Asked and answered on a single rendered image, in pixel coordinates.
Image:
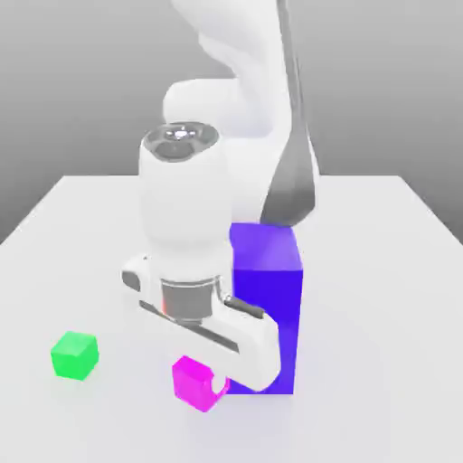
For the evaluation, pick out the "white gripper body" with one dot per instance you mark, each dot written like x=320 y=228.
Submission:
x=249 y=347

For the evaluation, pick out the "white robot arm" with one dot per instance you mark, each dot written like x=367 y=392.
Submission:
x=184 y=202

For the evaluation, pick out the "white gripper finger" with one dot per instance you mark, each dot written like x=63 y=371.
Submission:
x=219 y=384

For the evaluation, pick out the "small magenta cube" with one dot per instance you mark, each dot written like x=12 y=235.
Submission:
x=191 y=383

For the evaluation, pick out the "small green cube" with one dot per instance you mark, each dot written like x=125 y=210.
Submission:
x=74 y=356

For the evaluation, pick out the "large purple box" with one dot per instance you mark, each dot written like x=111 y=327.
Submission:
x=267 y=285

